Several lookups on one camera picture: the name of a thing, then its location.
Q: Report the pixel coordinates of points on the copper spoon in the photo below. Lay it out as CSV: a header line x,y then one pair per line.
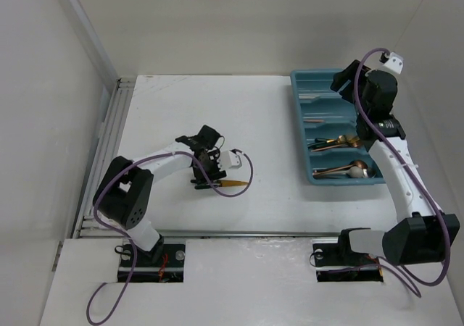
x,y
356,163

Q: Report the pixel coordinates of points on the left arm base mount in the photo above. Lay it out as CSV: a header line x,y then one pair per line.
x,y
166,266

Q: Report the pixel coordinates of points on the gold fork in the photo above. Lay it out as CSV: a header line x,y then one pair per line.
x,y
343,140

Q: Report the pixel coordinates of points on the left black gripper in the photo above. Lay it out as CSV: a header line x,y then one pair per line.
x,y
216,172

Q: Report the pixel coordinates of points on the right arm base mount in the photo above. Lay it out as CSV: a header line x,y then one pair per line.
x,y
332,266

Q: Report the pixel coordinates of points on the rose copper fork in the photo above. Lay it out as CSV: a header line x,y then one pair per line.
x,y
328,147

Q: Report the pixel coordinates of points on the aluminium rail frame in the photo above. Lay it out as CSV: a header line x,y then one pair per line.
x,y
108,134

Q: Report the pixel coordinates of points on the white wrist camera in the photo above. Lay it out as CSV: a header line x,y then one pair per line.
x,y
229,160
392,63

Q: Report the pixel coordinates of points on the blue plastic cutlery tray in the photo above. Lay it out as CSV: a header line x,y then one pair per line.
x,y
340,119

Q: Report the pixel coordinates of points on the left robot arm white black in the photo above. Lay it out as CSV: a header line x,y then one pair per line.
x,y
123,194

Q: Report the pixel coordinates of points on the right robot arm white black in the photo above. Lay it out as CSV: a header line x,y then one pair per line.
x,y
423,233

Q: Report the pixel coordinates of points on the silver round spoon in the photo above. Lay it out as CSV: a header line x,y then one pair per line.
x,y
368,173

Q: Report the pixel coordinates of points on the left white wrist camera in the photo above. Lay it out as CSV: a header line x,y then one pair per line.
x,y
229,160

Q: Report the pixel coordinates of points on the gold knife green handle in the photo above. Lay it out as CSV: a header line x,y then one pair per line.
x,y
221,184

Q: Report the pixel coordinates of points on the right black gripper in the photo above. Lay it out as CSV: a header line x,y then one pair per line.
x,y
341,77

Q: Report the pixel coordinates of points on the white plastic spoon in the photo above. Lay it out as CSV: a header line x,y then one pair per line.
x,y
352,172

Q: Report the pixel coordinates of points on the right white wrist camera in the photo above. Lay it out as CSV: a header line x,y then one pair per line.
x,y
392,63

